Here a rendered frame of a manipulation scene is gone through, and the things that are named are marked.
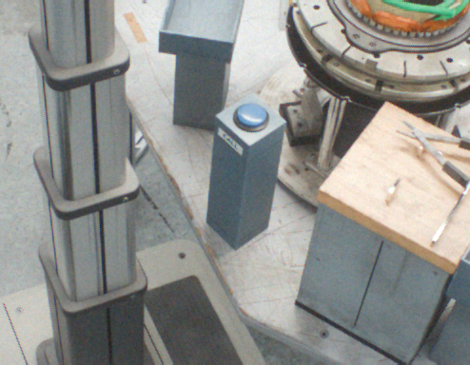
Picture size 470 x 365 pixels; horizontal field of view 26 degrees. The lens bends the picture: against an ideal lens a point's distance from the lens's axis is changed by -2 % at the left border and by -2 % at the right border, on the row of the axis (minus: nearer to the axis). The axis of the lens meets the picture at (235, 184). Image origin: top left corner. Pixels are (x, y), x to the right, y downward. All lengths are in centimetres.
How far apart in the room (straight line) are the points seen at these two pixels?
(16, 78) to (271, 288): 150
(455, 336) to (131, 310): 56
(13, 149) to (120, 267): 115
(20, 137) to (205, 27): 128
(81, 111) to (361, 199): 37
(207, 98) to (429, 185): 47
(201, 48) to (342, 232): 34
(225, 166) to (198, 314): 71
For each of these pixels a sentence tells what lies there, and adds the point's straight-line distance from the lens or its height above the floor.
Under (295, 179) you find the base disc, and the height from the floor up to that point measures 80.
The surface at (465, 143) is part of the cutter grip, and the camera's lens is 138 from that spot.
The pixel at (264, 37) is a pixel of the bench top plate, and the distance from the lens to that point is 190.
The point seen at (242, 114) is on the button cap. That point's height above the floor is 104.
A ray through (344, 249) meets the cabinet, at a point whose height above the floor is 97.
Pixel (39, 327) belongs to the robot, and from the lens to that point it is 213.
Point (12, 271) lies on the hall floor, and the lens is 251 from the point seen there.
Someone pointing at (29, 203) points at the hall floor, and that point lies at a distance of 262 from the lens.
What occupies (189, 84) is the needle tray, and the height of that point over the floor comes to 89.
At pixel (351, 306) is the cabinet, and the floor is 85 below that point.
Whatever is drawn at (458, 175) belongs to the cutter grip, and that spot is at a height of 109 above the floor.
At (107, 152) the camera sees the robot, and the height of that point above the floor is 100.
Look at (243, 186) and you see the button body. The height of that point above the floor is 94.
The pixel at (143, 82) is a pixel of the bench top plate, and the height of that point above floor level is 78.
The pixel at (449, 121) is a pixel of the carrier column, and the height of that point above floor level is 93.
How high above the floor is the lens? 210
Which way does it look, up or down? 52 degrees down
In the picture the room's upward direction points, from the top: 7 degrees clockwise
